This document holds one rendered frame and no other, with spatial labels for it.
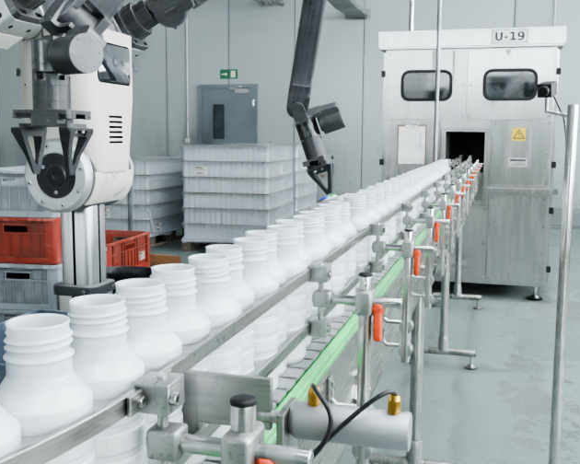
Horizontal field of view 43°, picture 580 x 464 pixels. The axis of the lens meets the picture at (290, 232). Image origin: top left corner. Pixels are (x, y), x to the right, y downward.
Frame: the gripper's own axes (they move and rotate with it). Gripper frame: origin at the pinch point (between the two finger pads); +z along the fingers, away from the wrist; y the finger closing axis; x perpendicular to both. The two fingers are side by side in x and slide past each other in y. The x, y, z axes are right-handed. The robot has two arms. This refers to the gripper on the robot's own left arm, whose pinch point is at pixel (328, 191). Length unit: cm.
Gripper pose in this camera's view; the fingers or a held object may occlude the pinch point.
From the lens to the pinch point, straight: 196.9
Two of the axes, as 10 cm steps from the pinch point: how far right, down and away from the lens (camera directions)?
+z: 3.2, 9.5, 0.3
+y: 2.7, -1.2, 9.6
